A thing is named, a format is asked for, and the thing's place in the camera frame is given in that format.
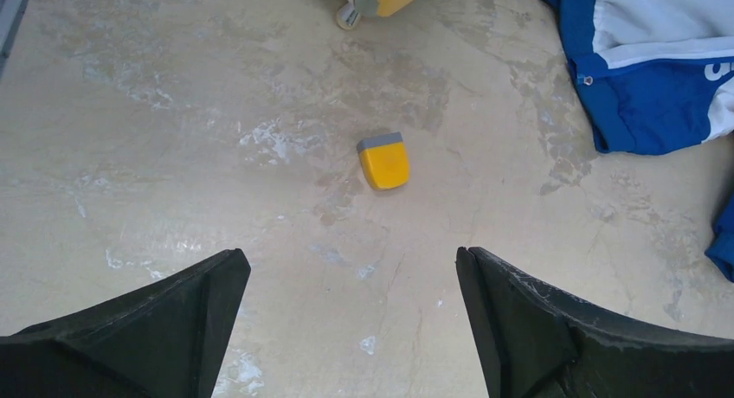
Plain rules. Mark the blue white red jacket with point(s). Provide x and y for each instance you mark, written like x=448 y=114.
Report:
x=653 y=76

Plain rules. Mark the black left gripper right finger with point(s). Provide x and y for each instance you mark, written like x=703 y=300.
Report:
x=536 y=340

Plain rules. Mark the small yellow grey block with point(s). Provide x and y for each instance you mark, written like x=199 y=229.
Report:
x=384 y=160

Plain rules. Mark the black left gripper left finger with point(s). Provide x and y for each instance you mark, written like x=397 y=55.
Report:
x=167 y=339

